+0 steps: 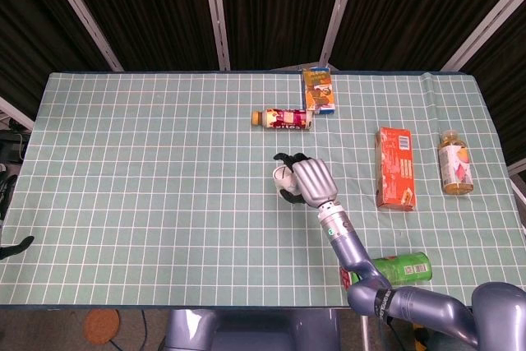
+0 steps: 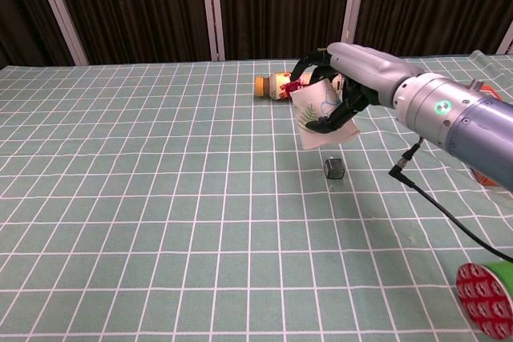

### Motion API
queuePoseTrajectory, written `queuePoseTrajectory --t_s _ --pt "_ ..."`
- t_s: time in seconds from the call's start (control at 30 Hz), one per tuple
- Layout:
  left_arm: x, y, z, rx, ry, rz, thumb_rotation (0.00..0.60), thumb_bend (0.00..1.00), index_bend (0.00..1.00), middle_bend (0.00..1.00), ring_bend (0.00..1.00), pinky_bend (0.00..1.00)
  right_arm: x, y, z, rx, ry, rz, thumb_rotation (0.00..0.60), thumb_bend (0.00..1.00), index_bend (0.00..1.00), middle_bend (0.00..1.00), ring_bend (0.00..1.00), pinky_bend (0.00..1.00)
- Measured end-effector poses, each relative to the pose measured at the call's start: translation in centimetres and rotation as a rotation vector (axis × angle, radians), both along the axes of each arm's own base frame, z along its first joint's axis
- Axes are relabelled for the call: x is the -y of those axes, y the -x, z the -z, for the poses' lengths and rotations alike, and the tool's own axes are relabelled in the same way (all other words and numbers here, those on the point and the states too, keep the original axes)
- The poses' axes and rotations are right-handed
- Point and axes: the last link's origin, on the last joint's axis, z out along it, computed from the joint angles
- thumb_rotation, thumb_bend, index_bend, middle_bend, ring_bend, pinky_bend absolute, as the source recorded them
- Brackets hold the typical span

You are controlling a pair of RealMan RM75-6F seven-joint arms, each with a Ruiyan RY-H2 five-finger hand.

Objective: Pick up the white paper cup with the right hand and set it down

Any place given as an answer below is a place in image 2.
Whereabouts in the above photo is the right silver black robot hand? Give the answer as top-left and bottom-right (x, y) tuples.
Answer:
(290, 42), (425, 135)

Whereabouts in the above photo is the white paper cup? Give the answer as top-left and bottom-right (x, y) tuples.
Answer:
(289, 79), (361, 151)

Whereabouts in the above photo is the dark curtain panel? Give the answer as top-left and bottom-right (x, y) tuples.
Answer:
(354, 0), (513, 58)
(216, 0), (356, 61)
(0, 0), (75, 69)
(46, 0), (213, 66)

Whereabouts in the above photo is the red label drink bottle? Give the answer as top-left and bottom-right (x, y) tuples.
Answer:
(255, 70), (346, 102)

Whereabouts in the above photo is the orange cardboard box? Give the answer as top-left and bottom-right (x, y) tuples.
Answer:
(467, 81), (504, 190)

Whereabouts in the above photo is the green chips can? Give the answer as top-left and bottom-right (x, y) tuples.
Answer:
(455, 260), (513, 340)

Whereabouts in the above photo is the green checkered tablecloth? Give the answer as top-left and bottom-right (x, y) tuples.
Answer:
(0, 52), (513, 342)

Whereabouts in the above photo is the white partition post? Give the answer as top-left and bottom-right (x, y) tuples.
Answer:
(341, 0), (370, 46)
(495, 24), (513, 55)
(29, 0), (90, 66)
(198, 0), (226, 62)

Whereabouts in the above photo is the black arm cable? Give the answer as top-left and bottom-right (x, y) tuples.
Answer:
(387, 137), (513, 264)

